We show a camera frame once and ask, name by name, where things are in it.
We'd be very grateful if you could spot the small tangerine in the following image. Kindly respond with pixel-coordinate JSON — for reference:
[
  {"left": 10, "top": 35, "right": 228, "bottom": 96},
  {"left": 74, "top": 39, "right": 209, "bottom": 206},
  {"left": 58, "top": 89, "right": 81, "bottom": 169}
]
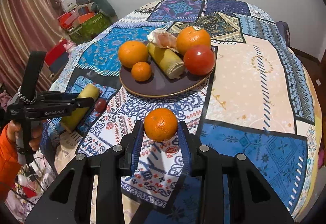
[
  {"left": 144, "top": 108, "right": 178, "bottom": 142},
  {"left": 131, "top": 62, "right": 152, "bottom": 82}
]

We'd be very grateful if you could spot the red tomato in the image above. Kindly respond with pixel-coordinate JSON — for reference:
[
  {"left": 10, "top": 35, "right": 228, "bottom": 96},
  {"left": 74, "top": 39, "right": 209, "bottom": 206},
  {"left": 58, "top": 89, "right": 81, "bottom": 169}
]
[{"left": 183, "top": 45, "right": 216, "bottom": 76}]

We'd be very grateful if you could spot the large orange with sticker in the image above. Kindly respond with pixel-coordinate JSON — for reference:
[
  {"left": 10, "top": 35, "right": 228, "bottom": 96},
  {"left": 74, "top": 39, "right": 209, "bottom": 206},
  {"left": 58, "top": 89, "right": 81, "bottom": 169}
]
[{"left": 176, "top": 26, "right": 210, "bottom": 55}]

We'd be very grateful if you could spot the orange sleeve forearm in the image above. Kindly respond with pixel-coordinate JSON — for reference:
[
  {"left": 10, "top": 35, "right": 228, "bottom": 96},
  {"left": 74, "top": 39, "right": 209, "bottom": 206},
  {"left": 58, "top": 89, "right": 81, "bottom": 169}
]
[{"left": 1, "top": 121, "right": 21, "bottom": 202}]

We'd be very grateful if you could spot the person's left hand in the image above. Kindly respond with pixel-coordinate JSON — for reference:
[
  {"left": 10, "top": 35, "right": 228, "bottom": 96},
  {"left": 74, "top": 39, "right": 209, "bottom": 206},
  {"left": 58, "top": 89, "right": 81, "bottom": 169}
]
[{"left": 6, "top": 120, "right": 43, "bottom": 151}]

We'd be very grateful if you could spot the dark red grape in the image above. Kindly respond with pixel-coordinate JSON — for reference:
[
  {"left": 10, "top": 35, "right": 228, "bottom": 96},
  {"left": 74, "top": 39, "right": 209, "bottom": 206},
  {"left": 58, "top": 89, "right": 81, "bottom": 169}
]
[{"left": 94, "top": 98, "right": 107, "bottom": 113}]

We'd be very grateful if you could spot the pink toy figure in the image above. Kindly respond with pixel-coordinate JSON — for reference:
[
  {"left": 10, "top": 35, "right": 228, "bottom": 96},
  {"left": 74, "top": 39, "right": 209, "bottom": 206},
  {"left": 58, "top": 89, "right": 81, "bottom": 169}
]
[{"left": 64, "top": 40, "right": 76, "bottom": 54}]

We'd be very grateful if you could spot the dark purple plate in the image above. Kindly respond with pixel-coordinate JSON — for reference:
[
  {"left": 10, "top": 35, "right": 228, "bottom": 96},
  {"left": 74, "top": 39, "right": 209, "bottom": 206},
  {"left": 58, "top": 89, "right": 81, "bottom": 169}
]
[{"left": 119, "top": 57, "right": 210, "bottom": 98}]

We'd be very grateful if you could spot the green storage box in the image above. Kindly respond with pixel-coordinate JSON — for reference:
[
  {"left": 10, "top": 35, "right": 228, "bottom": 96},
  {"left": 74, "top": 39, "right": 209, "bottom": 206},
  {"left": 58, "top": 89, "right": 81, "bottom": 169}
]
[{"left": 68, "top": 13, "right": 111, "bottom": 44}]

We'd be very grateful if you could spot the striped red curtain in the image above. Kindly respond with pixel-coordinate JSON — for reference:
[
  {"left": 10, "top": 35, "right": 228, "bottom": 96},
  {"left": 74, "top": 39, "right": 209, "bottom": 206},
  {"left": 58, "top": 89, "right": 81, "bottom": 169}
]
[{"left": 1, "top": 0, "right": 66, "bottom": 95}]

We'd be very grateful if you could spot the grey plush toy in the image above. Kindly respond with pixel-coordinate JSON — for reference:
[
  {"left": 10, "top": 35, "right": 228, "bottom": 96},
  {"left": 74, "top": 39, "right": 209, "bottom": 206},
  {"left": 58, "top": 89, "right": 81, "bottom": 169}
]
[{"left": 76, "top": 0, "right": 116, "bottom": 17}]

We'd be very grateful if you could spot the purple backpack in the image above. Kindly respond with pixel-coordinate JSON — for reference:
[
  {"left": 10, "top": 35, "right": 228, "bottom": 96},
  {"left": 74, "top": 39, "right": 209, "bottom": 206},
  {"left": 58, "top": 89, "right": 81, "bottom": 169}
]
[{"left": 276, "top": 21, "right": 291, "bottom": 47}]

